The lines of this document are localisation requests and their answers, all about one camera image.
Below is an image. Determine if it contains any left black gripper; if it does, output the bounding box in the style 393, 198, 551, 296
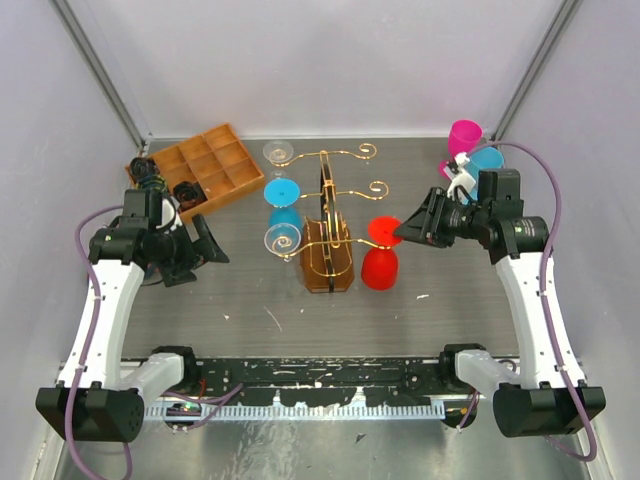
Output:
150, 213, 228, 286

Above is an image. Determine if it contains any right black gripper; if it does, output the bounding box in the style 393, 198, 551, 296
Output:
393, 187, 490, 249

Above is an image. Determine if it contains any red plastic wine glass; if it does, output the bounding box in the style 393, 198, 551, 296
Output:
361, 216, 402, 291

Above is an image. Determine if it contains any light blue plastic wine glass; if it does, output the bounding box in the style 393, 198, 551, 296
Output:
463, 147, 505, 200

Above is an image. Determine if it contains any magenta plastic wine glass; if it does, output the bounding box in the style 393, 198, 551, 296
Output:
439, 119, 483, 179

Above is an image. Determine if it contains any clear wine glass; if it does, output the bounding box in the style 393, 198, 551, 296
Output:
264, 223, 301, 281
262, 140, 294, 180

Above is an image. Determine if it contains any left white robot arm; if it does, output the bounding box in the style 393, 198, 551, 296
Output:
35, 189, 229, 443

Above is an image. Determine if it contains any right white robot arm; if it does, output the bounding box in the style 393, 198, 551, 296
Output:
394, 169, 606, 438

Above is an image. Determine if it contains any clear front wine glass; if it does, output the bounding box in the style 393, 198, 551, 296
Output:
264, 223, 301, 281

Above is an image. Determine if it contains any black coiled item on tray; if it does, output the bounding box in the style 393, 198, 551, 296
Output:
172, 181, 206, 211

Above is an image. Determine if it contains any black coiled item beside tray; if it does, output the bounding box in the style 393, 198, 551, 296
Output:
129, 157, 167, 192

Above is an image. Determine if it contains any wooden compartment tray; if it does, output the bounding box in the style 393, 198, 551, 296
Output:
150, 123, 266, 224

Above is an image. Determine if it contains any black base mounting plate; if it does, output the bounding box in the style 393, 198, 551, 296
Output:
164, 357, 476, 407

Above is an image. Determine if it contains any gold wire wine glass rack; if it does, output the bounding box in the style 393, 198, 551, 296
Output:
288, 143, 383, 293

